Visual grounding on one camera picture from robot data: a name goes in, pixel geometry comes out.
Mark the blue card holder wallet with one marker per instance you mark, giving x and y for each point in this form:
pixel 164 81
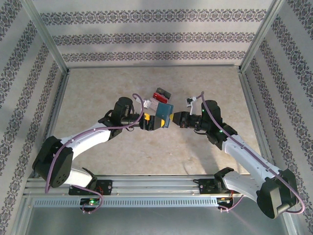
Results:
pixel 163 110

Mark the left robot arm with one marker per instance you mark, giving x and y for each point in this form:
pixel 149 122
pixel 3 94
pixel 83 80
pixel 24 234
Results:
pixel 85 139

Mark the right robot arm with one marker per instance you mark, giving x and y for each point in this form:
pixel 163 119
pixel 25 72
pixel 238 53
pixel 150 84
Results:
pixel 249 156

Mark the clear acrylic card stand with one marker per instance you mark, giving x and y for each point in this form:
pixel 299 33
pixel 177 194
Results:
pixel 169 99

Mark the white card stack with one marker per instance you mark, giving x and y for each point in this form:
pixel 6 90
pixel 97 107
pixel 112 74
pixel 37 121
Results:
pixel 154 105

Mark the red card stack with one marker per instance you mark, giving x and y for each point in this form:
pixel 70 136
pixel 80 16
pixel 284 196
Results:
pixel 161 98

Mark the black card stack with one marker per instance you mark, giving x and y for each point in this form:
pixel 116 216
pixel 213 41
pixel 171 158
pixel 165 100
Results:
pixel 164 91

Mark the grey metal sheet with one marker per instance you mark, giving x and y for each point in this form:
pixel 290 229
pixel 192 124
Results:
pixel 156 221

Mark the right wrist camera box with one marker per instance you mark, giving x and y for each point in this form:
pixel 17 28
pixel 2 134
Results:
pixel 192 104

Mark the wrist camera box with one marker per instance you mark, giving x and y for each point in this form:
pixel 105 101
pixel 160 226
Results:
pixel 192 104
pixel 147 104

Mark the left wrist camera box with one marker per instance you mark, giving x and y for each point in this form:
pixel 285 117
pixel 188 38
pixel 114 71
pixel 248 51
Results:
pixel 147 104

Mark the aluminium mounting rail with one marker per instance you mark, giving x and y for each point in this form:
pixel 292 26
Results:
pixel 156 186

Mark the aluminium side rail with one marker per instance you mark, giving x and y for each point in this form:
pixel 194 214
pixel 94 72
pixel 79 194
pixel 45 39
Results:
pixel 254 110

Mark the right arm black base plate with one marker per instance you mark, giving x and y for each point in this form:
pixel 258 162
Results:
pixel 205 187

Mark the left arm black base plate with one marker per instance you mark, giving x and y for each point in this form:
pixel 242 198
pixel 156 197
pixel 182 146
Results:
pixel 107 187

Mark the aluminium frame post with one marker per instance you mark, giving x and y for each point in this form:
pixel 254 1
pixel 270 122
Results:
pixel 45 34
pixel 261 34

